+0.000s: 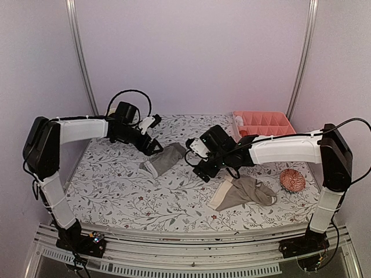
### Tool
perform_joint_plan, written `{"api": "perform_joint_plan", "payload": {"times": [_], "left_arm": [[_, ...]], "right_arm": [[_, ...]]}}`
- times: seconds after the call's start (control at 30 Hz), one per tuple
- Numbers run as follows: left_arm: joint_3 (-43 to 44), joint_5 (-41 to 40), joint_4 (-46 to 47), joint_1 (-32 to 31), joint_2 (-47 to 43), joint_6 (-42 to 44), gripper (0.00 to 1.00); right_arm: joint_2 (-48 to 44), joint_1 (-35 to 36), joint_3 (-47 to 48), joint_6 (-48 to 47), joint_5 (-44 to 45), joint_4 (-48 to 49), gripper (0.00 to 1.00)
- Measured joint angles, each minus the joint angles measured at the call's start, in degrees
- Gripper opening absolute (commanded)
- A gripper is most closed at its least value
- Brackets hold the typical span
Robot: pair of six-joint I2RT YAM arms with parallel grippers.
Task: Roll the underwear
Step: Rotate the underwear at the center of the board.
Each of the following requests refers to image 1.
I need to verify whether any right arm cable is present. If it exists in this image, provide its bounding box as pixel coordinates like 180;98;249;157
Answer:
321;117;371;186

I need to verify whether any right aluminium frame post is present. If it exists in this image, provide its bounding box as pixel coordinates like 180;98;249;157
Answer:
286;0;318;120

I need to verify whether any aluminium frame post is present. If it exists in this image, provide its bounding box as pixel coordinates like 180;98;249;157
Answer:
286;0;318;120
66;0;99;115

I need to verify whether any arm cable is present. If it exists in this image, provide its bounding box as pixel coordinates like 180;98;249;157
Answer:
107;90;154;119
321;117;371;186

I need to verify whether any red patterned bowl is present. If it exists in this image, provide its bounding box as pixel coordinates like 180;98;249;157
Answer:
279;169;306;193

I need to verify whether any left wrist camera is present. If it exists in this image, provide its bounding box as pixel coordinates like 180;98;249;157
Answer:
138;114;162;135

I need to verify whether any taupe underwear cream waistband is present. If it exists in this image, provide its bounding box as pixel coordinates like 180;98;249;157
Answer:
208;174;277;211

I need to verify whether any front aluminium rail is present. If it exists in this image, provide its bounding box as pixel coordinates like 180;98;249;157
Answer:
24;224;366;277

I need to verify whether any left aluminium frame post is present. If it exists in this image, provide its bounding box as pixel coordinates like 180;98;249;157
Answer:
66;0;99;115

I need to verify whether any floral tablecloth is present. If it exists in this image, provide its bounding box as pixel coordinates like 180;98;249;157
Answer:
63;114;330;232

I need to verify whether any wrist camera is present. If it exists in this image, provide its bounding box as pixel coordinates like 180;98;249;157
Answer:
185;138;210;161
138;114;162;135

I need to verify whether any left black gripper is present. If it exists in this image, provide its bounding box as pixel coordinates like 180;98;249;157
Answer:
117;125;164;156

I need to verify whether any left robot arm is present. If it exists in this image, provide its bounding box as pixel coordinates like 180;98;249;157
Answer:
23;102;163;254

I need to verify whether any pink divided organizer tray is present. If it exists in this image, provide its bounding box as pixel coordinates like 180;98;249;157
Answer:
232;111;296;140

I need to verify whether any red item in tray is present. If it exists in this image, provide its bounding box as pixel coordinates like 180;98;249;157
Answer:
240;130;248;137

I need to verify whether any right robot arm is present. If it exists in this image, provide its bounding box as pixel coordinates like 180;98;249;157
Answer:
186;124;353;258

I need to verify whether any grey boxer briefs white trim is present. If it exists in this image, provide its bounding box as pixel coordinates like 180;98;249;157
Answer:
138;142;186;178

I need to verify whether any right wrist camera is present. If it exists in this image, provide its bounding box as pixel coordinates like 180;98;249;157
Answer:
185;138;210;161

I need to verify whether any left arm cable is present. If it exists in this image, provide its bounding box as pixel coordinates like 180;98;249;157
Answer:
107;90;154;119

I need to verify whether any white item in tray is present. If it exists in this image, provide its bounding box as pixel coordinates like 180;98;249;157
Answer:
235;116;244;126

